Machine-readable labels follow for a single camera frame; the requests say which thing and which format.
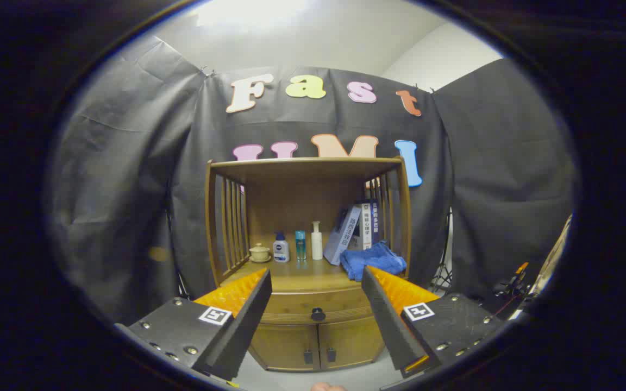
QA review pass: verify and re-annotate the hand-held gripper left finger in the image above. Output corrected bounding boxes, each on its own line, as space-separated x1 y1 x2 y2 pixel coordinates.
115 268 273 382

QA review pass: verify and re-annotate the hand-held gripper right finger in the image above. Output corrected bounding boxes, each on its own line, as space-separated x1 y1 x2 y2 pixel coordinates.
361 266 505 379

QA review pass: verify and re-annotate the wooden cabinet door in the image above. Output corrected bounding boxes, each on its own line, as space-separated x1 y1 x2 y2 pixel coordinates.
318 318 385 370
249 323 321 371

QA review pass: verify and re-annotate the wooden countertop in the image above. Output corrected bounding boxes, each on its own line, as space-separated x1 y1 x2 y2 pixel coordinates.
220 255 409 294

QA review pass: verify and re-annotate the wooden cabinet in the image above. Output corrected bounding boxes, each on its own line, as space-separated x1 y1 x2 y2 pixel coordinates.
205 156 412 373

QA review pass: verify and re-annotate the blue towel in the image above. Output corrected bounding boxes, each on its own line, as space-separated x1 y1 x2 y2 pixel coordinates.
340 241 407 282

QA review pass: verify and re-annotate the black tripod stand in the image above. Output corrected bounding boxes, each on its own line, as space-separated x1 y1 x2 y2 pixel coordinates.
430 209 455 297

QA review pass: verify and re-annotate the beige lidded teacup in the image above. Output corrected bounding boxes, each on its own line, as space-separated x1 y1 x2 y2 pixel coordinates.
249 243 273 264

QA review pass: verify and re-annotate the white bottle with blue cap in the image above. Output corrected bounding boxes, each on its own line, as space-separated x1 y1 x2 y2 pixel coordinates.
273 232 291 263

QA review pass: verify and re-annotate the lavender book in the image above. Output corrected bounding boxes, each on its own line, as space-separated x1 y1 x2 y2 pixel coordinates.
323 205 362 266

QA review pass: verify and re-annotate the white spine book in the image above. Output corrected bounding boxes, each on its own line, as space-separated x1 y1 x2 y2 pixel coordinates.
360 203 373 250

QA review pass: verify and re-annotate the white pump bottle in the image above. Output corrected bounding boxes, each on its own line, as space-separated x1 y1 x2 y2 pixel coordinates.
311 221 324 261

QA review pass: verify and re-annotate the black device with orange tip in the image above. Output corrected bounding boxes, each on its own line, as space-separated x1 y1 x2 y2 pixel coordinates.
500 262 531 305

